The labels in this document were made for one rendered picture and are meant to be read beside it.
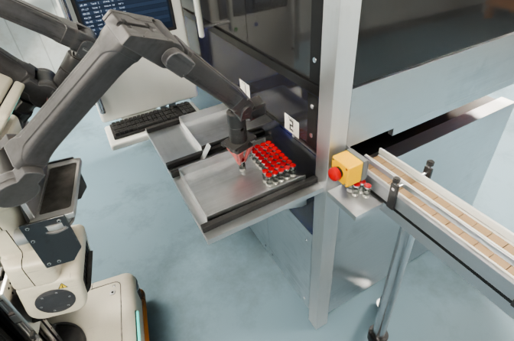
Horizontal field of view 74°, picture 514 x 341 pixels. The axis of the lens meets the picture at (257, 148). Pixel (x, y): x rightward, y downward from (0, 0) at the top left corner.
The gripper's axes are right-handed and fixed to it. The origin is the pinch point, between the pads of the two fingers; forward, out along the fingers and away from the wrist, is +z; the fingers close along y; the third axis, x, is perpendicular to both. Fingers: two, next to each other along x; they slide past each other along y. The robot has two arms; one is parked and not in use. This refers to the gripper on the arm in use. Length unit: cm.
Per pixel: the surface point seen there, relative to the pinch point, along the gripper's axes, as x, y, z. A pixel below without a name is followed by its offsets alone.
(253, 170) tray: -3.2, 2.3, 3.9
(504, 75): -48, 91, -12
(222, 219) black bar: -14.4, -20.0, 1.7
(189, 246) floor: 55, -4, 93
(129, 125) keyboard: 69, -10, 10
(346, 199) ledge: -34.4, 12.1, 3.9
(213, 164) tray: 10.2, -4.9, 3.8
